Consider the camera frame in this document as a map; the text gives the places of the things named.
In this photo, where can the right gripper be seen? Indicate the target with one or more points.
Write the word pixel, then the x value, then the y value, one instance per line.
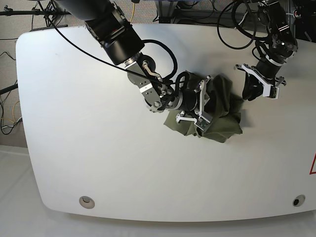
pixel 161 98

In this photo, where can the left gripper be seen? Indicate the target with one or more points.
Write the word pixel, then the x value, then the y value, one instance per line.
pixel 269 64

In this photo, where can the olive green T-shirt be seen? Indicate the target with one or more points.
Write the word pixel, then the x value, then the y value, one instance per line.
pixel 223 106

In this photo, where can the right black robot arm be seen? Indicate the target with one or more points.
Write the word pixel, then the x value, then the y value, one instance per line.
pixel 108 25

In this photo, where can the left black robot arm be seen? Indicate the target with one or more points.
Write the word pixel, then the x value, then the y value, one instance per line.
pixel 272 15

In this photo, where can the right table grommet hole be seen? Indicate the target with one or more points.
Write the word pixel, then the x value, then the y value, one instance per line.
pixel 299 200

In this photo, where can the table grommet hole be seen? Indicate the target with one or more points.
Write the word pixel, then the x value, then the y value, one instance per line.
pixel 87 202
pixel 299 200

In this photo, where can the left table grommet hole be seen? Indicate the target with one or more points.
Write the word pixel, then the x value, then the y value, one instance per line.
pixel 87 202

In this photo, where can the black tripod stand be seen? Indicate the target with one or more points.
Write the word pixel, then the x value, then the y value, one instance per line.
pixel 48 14

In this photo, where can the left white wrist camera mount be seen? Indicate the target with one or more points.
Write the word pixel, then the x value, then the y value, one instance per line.
pixel 270 87

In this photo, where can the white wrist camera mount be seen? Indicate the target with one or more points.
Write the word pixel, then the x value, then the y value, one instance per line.
pixel 199 117
pixel 270 87

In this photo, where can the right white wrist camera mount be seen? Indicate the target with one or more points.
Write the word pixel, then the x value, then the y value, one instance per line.
pixel 199 117

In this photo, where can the grey metal frame base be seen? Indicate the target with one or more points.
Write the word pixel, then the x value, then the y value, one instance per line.
pixel 193 12

